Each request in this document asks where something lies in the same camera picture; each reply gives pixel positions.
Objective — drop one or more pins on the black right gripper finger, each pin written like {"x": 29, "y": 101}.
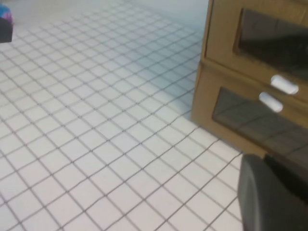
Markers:
{"x": 272, "y": 197}

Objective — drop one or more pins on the cardboard drawer with dark window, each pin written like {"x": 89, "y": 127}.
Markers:
{"x": 223, "y": 29}

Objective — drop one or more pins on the brown cardboard box shell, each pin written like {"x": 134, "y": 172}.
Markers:
{"x": 195, "y": 108}
{"x": 207, "y": 36}

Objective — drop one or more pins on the cardboard drawer with reflective window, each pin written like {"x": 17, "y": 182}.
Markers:
{"x": 207, "y": 96}

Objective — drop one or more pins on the black object with blue top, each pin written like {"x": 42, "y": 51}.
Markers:
{"x": 6, "y": 31}

